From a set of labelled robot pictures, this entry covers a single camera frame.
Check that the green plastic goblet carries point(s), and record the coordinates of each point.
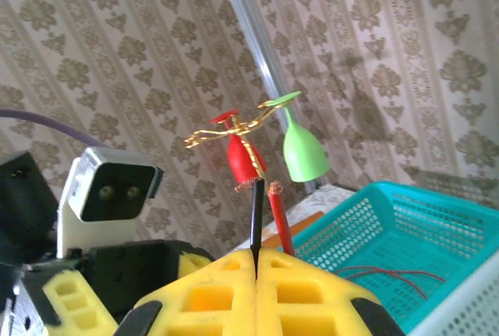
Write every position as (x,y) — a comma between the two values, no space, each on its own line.
(304,153)

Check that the grey metal pole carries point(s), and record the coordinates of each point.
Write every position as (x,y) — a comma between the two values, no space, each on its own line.
(247,20)

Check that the teal plastic basket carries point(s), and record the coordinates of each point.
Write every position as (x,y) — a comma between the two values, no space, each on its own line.
(429,234)

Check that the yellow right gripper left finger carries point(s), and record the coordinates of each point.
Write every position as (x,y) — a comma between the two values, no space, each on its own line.
(234,312)

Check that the white plastic basket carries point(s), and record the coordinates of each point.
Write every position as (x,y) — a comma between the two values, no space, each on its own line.
(468,305)

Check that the red plastic goblet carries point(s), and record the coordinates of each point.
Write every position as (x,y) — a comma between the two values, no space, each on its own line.
(241,160)

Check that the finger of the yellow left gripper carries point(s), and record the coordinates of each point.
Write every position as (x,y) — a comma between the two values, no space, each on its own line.
(193,264)
(74,305)

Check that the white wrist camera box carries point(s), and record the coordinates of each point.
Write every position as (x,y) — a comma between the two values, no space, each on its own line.
(113,192)

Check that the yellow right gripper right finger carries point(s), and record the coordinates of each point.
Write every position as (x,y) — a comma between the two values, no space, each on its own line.
(343,297)

